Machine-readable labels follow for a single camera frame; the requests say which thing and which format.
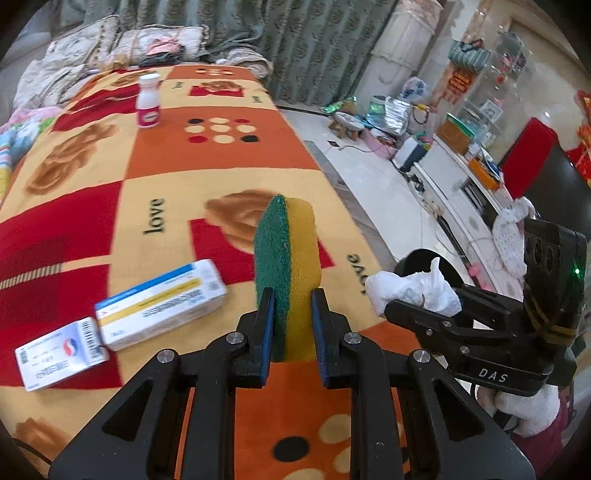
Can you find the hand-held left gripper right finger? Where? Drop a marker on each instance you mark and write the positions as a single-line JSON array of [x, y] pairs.
[[319, 337]]

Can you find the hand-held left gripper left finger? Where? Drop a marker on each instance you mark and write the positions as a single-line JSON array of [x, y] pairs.
[[267, 332]]

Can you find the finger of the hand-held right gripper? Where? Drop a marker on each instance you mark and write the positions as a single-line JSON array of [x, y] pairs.
[[489, 300], [415, 316]]

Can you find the white tissue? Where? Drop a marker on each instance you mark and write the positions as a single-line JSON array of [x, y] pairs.
[[401, 286]]

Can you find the round black bin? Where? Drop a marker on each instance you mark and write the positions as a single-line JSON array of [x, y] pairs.
[[418, 263]]

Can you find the green and yellow sponge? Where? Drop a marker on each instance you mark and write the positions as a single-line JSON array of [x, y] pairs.
[[295, 258]]

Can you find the pink dumbbell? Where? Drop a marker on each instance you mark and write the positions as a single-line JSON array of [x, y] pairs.
[[478, 274]]

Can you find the white polka dot cloth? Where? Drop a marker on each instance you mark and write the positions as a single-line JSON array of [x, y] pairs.
[[510, 235]]

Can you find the black television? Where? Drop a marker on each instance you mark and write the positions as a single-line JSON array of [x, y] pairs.
[[563, 189]]

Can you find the white power strip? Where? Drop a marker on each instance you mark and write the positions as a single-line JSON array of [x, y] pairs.
[[434, 206]]

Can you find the blue yellow white medicine box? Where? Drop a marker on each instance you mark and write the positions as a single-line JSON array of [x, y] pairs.
[[157, 304]]

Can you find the orange box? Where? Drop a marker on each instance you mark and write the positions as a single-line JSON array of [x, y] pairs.
[[485, 173]]

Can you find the red cloth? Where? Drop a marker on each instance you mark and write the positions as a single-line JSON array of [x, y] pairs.
[[528, 154]]

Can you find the white TV cabinet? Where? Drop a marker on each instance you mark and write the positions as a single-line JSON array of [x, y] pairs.
[[445, 170]]

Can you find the white and black appliance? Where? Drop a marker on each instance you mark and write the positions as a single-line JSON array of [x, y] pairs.
[[411, 156]]

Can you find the brown box with green lid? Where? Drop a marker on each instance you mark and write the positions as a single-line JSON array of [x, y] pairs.
[[455, 136]]

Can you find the rose printed blanket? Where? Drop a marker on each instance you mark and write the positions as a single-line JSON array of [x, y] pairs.
[[184, 184]]

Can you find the silver foil bag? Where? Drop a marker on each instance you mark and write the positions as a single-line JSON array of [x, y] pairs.
[[395, 115]]

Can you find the small round stool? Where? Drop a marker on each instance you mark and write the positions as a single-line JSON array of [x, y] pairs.
[[348, 123]]

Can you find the glass display cabinet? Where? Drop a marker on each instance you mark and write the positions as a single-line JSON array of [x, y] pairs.
[[501, 74]]

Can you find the red hanging decoration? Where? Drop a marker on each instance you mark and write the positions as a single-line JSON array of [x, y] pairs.
[[459, 82]]

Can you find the small white barcode box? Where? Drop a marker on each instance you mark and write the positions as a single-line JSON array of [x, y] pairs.
[[51, 355]]

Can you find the blue and white plastic bag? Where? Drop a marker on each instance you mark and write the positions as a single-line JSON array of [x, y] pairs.
[[415, 90]]

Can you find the green striped tote bag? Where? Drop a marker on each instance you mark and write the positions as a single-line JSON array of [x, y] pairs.
[[468, 56]]

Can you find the white bottle with pink label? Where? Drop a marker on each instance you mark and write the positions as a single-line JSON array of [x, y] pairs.
[[148, 108]]

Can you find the cream lace curtain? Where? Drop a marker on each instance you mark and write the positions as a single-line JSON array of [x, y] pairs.
[[406, 41]]

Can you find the green patterned curtain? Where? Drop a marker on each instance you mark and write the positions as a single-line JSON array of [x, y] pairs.
[[286, 46]]

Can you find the floral pillow with frill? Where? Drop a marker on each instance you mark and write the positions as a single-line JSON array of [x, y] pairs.
[[189, 41]]

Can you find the pink cloth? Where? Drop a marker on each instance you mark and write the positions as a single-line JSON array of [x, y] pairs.
[[161, 46]]

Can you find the colourful striped blanket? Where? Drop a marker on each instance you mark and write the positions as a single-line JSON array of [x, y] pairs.
[[18, 138]]

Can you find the large floral pillow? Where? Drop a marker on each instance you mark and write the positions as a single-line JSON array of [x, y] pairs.
[[69, 60]]

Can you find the grey sofa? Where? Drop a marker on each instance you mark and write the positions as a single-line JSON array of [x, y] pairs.
[[21, 60]]

